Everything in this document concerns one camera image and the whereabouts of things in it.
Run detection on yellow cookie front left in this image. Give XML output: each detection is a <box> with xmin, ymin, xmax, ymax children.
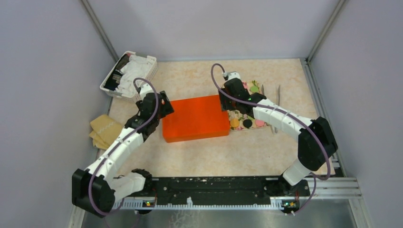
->
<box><xmin>230</xmin><ymin>118</ymin><xmax>240</xmax><ymax>128</ymax></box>

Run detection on pink cookie front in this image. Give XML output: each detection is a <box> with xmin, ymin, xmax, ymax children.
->
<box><xmin>255</xmin><ymin>119</ymin><xmax>265</xmax><ymax>127</ymax></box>

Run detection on pink cookie back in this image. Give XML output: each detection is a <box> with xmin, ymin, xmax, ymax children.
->
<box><xmin>242</xmin><ymin>82</ymin><xmax>249</xmax><ymax>89</ymax></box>

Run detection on dark item in basket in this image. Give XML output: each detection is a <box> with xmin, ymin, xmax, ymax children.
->
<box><xmin>103</xmin><ymin>54</ymin><xmax>130</xmax><ymax>91</ymax></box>

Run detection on yellow folded cloth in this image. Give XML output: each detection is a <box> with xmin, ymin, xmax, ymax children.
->
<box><xmin>89</xmin><ymin>114</ymin><xmax>123</xmax><ymax>150</ymax></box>

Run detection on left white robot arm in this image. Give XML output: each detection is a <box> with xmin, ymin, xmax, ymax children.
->
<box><xmin>71</xmin><ymin>84</ymin><xmax>174</xmax><ymax>218</ymax></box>

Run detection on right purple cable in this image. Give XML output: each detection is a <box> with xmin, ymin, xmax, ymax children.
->
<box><xmin>210</xmin><ymin>63</ymin><xmax>332</xmax><ymax>215</ymax></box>

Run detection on floral serving tray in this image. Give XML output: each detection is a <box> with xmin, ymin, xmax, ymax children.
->
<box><xmin>227</xmin><ymin>80</ymin><xmax>270</xmax><ymax>131</ymax></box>

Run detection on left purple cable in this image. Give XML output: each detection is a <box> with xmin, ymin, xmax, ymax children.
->
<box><xmin>87</xmin><ymin>77</ymin><xmax>159</xmax><ymax>228</ymax></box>

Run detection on metal tongs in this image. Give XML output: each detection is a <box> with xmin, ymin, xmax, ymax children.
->
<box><xmin>261</xmin><ymin>84</ymin><xmax>281</xmax><ymax>134</ymax></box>

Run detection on white plastic basket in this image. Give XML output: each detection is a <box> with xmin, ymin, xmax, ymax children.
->
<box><xmin>99</xmin><ymin>51</ymin><xmax>158</xmax><ymax>103</ymax></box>

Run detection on green cookie back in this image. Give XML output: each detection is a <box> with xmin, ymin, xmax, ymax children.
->
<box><xmin>249</xmin><ymin>85</ymin><xmax>259</xmax><ymax>93</ymax></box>

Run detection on orange cookie box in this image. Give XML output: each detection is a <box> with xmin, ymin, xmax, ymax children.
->
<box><xmin>162</xmin><ymin>123</ymin><xmax>230</xmax><ymax>143</ymax></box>

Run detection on orange box lid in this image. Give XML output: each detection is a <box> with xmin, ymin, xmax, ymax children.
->
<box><xmin>162</xmin><ymin>95</ymin><xmax>230</xmax><ymax>125</ymax></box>

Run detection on purple cable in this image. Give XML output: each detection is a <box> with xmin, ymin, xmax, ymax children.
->
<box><xmin>87</xmin><ymin>77</ymin><xmax>159</xmax><ymax>228</ymax></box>
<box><xmin>210</xmin><ymin>63</ymin><xmax>332</xmax><ymax>215</ymax></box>

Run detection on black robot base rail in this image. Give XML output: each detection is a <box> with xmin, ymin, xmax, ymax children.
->
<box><xmin>130</xmin><ymin>176</ymin><xmax>310</xmax><ymax>206</ymax></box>

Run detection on pink cookie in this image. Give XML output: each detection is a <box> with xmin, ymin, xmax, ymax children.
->
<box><xmin>255</xmin><ymin>119</ymin><xmax>265</xmax><ymax>127</ymax></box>
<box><xmin>242</xmin><ymin>82</ymin><xmax>249</xmax><ymax>89</ymax></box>

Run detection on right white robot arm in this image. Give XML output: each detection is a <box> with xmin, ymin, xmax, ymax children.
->
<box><xmin>217</xmin><ymin>72</ymin><xmax>338</xmax><ymax>196</ymax></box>

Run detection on black cookie front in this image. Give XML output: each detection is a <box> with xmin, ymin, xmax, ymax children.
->
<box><xmin>242</xmin><ymin>119</ymin><xmax>253</xmax><ymax>129</ymax></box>

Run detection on white cloth in basket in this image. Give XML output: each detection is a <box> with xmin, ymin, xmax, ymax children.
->
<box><xmin>115</xmin><ymin>54</ymin><xmax>155</xmax><ymax>97</ymax></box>

